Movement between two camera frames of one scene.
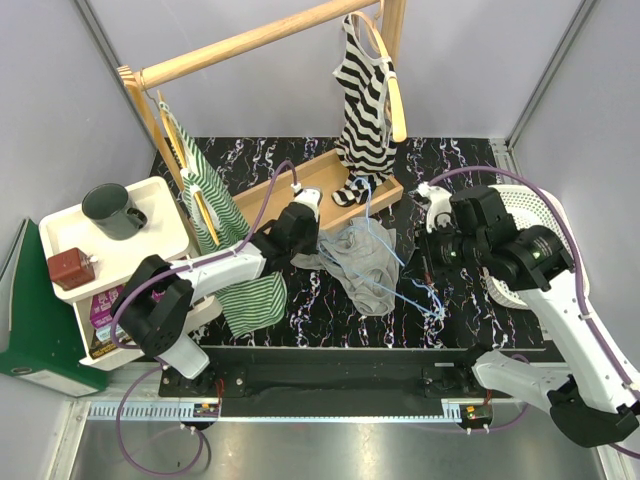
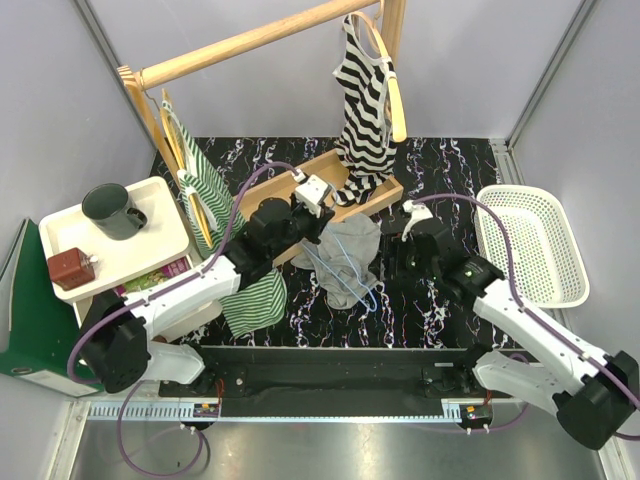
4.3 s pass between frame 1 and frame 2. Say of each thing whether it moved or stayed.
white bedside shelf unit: stayed
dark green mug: stayed
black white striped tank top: stayed
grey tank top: moved
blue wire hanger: moved
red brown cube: stayed
